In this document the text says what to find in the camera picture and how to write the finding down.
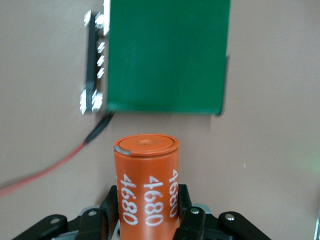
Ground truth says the orange 4680 battery cylinder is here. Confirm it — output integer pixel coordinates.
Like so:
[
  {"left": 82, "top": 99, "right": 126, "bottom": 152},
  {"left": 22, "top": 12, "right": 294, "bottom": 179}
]
[{"left": 113, "top": 133, "right": 180, "bottom": 240}]

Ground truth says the green belt conveyor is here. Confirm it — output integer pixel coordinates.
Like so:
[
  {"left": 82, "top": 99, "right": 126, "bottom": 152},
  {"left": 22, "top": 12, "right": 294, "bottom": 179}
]
[{"left": 79, "top": 0, "right": 230, "bottom": 116}]

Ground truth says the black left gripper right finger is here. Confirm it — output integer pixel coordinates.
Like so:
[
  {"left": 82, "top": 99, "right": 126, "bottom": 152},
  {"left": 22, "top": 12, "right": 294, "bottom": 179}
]
[{"left": 173, "top": 184, "right": 272, "bottom": 240}]

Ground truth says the red black twisted cable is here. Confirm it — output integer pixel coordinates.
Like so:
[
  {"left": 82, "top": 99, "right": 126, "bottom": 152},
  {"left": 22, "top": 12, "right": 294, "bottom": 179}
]
[{"left": 0, "top": 111, "right": 116, "bottom": 198}]

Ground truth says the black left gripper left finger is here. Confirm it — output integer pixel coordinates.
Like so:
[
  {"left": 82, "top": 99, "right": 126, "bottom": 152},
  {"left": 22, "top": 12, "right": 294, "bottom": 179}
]
[{"left": 12, "top": 184, "right": 121, "bottom": 240}]

